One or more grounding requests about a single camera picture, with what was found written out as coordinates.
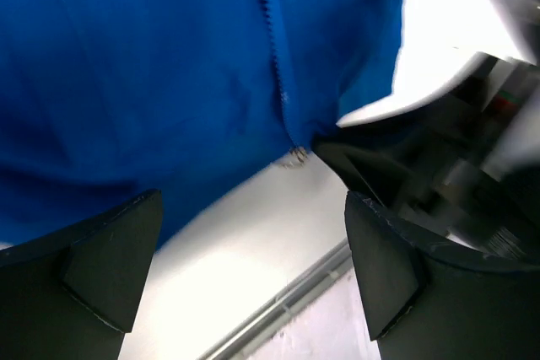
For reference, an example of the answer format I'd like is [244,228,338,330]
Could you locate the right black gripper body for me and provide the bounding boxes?
[314,54,539,259]

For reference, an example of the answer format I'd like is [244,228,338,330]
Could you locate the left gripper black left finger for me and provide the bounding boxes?
[1,190,163,360]

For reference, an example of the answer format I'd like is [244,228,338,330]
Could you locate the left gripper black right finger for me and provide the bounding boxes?
[344,192,539,359]

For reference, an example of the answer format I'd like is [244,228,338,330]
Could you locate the aluminium table frame rail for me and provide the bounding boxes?
[200,239,353,360]

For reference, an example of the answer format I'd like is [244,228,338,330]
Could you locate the blue white red jacket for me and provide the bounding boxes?
[1,0,403,244]

